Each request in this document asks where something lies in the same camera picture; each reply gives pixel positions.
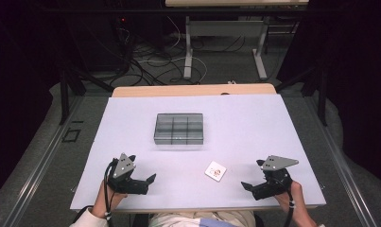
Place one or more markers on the person's torso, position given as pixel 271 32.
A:
pixel 204 220

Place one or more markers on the aluminium floor rail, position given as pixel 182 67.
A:
pixel 37 173
pixel 342 173

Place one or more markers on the white metal frame desk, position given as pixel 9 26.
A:
pixel 188 47

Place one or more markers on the person's left hand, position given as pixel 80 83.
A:
pixel 107 200

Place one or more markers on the black metal stand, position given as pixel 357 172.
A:
pixel 322 94
pixel 64 94

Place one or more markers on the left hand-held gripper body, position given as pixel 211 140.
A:
pixel 123 167

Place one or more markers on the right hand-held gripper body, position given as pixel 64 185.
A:
pixel 274 184

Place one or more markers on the wooden table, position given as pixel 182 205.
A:
pixel 178 90

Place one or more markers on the small white square packet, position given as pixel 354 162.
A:
pixel 215 171

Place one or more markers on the black computer tower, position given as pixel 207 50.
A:
pixel 122 20

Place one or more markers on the white table cover board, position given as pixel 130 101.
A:
pixel 241 126

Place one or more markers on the person's right hand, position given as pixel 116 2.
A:
pixel 293 198

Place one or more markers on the clear plastic compartment box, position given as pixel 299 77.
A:
pixel 178 128

